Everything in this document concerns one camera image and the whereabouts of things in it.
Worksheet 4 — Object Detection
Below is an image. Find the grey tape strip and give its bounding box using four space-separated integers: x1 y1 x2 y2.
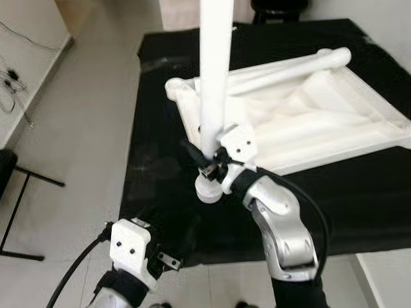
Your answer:
144 55 187 70

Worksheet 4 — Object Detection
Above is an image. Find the pink patterned cloth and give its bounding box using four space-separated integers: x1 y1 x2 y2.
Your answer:
161 0 254 30

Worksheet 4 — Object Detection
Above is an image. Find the white plastic table top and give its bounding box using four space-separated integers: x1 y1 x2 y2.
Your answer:
165 48 411 205

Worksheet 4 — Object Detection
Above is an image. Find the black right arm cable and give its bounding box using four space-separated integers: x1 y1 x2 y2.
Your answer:
257 168 331 277

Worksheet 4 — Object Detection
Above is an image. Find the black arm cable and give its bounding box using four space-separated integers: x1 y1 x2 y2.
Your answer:
257 168 331 277
45 234 113 308

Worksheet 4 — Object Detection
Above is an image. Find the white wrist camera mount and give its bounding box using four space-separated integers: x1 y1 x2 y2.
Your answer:
109 218 161 289
218 124 258 193

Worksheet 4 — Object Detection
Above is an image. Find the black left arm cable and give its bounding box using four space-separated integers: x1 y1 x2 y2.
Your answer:
45 234 113 308

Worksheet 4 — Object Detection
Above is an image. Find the black wooden stool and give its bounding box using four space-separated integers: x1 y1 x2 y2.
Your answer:
254 6 302 25

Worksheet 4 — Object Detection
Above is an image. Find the black folding chair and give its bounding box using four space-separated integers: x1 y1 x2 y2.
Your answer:
0 149 65 261

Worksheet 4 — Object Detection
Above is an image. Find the white plastic table leg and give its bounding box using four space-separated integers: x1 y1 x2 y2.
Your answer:
193 56 322 97
228 47 353 96
199 0 235 158

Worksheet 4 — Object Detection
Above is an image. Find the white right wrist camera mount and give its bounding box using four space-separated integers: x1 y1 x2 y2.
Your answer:
218 124 258 193

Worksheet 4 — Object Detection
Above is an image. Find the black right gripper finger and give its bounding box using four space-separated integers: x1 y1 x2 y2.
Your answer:
181 140 211 169

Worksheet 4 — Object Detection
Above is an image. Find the thin black wall cable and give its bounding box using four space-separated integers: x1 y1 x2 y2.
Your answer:
0 21 65 52

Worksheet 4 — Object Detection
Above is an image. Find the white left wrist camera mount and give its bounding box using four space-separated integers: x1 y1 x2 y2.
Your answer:
109 218 161 289

